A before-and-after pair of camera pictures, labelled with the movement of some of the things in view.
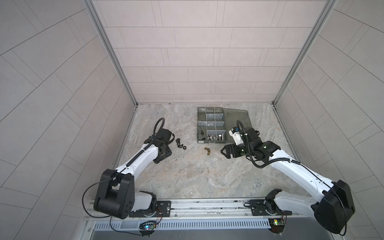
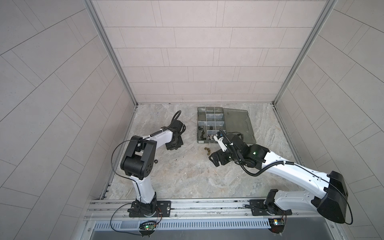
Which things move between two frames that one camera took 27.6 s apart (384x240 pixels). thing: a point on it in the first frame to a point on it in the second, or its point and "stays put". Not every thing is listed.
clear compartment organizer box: x=214 y=123 stays put
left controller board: x=147 y=228 stays put
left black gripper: x=168 y=152 to x=180 y=142
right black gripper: x=232 y=147 to x=218 y=153
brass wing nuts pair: x=208 y=150 stays put
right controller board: x=277 y=225 stays put
